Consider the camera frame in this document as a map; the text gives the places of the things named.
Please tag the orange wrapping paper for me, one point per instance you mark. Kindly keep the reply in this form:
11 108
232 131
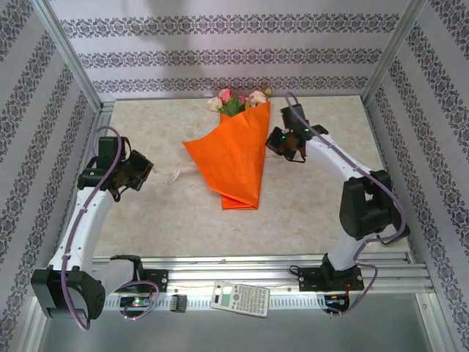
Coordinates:
234 154

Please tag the cream printed ribbon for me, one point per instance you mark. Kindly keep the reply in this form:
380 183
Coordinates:
174 177

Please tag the artificial rose bouquet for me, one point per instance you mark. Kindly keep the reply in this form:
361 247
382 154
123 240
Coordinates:
231 104

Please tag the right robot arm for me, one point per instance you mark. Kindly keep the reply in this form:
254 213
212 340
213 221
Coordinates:
329 154

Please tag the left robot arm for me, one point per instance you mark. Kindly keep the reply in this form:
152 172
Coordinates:
84 220

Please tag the small black connector block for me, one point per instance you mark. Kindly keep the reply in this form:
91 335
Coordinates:
178 303

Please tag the grey scientific calculator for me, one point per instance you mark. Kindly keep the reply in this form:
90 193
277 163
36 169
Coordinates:
240 298

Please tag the aluminium side rail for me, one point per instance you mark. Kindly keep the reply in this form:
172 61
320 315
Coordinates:
99 128
373 117

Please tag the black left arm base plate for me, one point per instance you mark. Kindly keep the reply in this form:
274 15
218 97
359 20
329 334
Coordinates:
159 280

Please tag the aluminium frame post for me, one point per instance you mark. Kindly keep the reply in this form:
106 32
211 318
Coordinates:
394 51
66 55

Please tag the aluminium mounting rail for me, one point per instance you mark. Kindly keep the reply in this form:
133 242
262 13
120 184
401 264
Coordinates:
234 273

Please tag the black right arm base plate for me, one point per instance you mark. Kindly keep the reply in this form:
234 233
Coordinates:
308 278

